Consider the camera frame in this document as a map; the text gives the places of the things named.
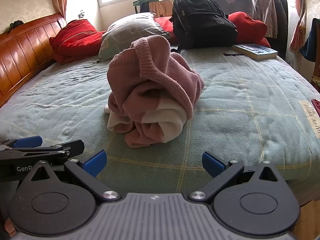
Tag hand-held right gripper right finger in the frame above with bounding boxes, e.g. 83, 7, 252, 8
188, 151, 282, 202

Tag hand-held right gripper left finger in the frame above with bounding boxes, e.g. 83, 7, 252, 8
30, 149, 121, 203

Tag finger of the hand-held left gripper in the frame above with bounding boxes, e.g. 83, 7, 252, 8
0, 140, 85, 165
0, 135, 43, 151

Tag pink and white sweater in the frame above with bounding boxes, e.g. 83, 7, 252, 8
104, 35, 205, 148

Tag green plaid blanket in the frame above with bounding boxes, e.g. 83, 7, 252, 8
0, 47, 320, 205

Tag wooden headboard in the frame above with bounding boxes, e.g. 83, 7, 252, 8
0, 12, 67, 108

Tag red cushions at left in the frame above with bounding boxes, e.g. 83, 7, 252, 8
49, 19, 107, 65

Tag dark cloth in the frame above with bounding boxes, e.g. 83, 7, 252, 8
9, 20, 25, 31

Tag red phone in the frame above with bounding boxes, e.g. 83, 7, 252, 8
311, 99, 320, 117

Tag thick paperback book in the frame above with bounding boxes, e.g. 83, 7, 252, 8
232, 44, 278, 60

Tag grey green pillow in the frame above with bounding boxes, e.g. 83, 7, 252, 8
97, 12, 172, 62

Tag wooden chair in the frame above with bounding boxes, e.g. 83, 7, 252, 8
311, 61, 320, 92

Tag black backpack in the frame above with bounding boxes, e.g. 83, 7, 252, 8
171, 0, 238, 50

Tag red cushion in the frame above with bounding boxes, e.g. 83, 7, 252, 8
154, 16, 177, 40
227, 12, 271, 48

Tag grey hanging cloth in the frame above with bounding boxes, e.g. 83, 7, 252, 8
210, 0, 253, 18

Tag peach cloth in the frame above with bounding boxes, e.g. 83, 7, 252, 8
148, 0, 175, 18

